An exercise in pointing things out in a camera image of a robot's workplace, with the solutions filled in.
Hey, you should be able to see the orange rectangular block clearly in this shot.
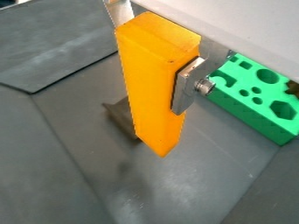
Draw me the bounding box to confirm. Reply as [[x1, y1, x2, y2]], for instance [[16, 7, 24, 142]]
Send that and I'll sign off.
[[114, 11, 201, 157]]

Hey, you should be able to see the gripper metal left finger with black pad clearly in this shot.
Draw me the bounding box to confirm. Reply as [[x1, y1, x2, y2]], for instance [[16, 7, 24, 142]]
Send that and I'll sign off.
[[102, 0, 134, 27]]

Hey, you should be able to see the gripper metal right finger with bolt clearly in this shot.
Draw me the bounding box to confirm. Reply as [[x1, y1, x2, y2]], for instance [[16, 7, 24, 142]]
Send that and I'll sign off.
[[171, 37, 235, 115]]

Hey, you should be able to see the black curved holder bracket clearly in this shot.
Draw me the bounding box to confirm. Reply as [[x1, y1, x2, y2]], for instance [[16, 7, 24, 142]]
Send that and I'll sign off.
[[102, 97, 137, 140]]

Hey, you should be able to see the green shape sorting board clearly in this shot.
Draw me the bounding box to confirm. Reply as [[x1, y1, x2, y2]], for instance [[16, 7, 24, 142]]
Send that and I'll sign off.
[[208, 53, 299, 145]]

